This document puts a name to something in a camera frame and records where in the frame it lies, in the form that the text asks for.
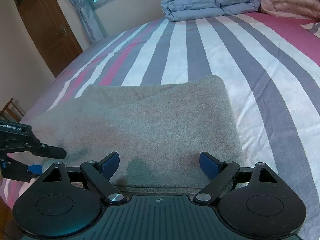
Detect small wooden chair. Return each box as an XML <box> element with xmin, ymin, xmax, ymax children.
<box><xmin>1</xmin><ymin>98</ymin><xmax>24</xmax><ymax>122</ymax></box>

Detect brown wooden door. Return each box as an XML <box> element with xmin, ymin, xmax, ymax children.
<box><xmin>14</xmin><ymin>0</ymin><xmax>82</xmax><ymax>77</ymax></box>

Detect striped bed sheet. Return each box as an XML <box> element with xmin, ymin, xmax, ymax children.
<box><xmin>0</xmin><ymin>11</ymin><xmax>320</xmax><ymax>240</ymax></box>

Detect left grey-blue curtain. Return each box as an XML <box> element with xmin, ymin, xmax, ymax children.
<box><xmin>68</xmin><ymin>0</ymin><xmax>107</xmax><ymax>44</ymax></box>

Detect folded pink quilt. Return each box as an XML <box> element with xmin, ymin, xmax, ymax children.
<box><xmin>260</xmin><ymin>0</ymin><xmax>319</xmax><ymax>21</ymax></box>

